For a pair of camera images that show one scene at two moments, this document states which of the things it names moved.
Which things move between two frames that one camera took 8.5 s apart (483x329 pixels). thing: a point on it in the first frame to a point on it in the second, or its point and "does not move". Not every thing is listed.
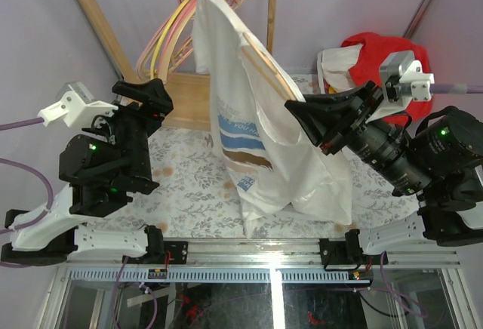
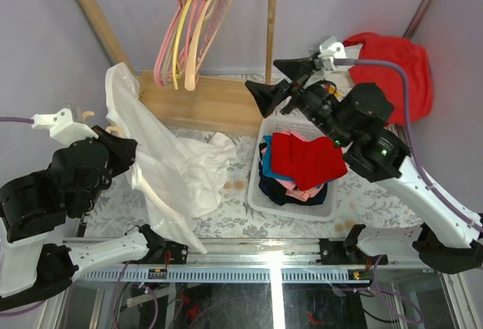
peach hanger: [183, 13] to [189, 79]
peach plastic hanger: [267, 66] to [149, 198]
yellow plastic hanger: [179, 12] to [174, 56]
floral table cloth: [193, 200] does not move
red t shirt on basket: [366, 69] does not move
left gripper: [157, 98] to [124, 149]
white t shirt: [272, 155] to [176, 176]
